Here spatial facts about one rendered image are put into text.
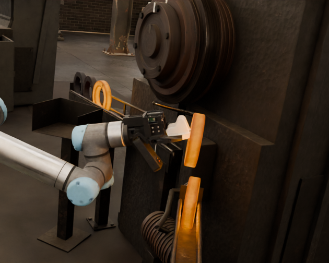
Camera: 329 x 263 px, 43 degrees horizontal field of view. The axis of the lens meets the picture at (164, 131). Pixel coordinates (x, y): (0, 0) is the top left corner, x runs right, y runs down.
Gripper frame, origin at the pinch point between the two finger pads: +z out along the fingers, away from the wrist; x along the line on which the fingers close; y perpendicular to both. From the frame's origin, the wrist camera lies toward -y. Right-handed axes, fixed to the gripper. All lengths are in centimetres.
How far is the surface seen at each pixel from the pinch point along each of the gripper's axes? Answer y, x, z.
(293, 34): 22.3, 18.9, 31.8
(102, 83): 0, 105, -53
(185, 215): -21.6, -7.7, -4.9
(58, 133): -15, 70, -69
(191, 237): -28.6, -8.0, -3.9
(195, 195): -16.4, -5.7, -1.7
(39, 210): -69, 97, -102
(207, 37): 23.9, 29.3, 5.7
